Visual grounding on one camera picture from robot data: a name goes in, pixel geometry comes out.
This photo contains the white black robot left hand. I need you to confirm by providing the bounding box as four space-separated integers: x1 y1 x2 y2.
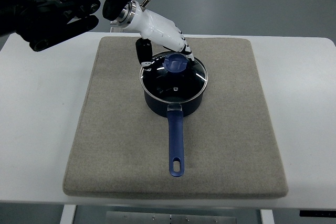
126 10 195 61

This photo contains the glass pot lid blue knob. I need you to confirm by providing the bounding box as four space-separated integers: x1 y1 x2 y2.
140 51 208 103

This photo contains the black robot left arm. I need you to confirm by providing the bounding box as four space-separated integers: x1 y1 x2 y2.
1 0 150 51

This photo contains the dark blue saucepan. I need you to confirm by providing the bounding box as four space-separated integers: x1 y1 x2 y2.
144 86 207 177

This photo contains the beige fabric mat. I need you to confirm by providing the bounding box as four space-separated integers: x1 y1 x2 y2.
63 37 288 199

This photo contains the metal plate under table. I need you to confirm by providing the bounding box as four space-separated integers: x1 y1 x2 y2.
105 211 237 224

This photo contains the white left table leg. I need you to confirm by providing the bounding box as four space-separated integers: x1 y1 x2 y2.
60 205 77 224

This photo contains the white table leg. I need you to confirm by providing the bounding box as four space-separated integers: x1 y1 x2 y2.
60 205 77 224
260 209 275 224

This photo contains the white right table leg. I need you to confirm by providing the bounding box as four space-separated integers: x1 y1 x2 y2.
260 209 275 224

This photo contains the black table control panel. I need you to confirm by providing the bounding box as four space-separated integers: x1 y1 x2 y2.
299 210 336 218

